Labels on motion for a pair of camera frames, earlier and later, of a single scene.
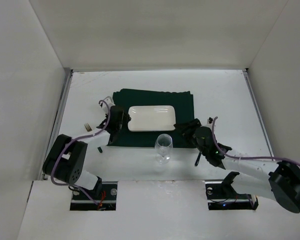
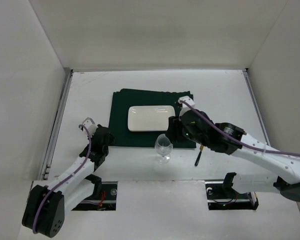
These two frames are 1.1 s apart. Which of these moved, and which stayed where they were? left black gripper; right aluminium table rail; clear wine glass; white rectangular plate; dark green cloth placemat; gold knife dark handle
Moved: dark green cloth placemat; left black gripper
Stayed: white rectangular plate; clear wine glass; gold knife dark handle; right aluminium table rail
